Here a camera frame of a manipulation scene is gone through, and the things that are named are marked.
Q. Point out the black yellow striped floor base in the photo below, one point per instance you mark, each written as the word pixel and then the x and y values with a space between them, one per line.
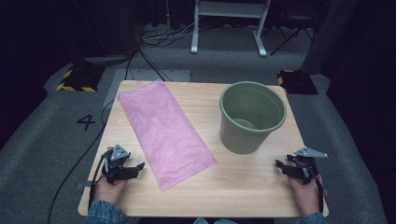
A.
pixel 81 77
pixel 297 81

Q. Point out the pink plastic bag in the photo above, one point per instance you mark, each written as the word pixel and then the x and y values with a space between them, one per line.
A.
pixel 165 133

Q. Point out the grey table edge bracket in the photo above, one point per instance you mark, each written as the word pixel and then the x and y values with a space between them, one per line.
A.
pixel 81 186
pixel 326 192

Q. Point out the grey slanted column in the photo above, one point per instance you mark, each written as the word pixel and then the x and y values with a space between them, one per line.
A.
pixel 325 40

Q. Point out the green plastic bin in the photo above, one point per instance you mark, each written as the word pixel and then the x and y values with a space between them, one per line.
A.
pixel 241 140

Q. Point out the person's right hand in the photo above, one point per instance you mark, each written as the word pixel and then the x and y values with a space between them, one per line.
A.
pixel 308 197

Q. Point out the person's left hand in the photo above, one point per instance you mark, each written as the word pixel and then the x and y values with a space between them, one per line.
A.
pixel 109 192

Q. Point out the white metal stand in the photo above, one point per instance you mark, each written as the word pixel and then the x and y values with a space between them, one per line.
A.
pixel 195 34

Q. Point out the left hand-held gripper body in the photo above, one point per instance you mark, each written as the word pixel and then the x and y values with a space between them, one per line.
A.
pixel 117 153

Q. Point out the dark equipment stand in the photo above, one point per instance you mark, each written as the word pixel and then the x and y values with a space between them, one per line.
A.
pixel 109 28

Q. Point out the person's jeans knees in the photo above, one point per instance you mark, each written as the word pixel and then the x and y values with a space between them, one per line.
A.
pixel 200 221

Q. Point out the dark tripod legs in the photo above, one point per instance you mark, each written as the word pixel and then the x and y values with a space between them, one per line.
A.
pixel 288 39

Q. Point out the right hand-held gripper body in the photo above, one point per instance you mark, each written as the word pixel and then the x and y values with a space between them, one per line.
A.
pixel 308 169

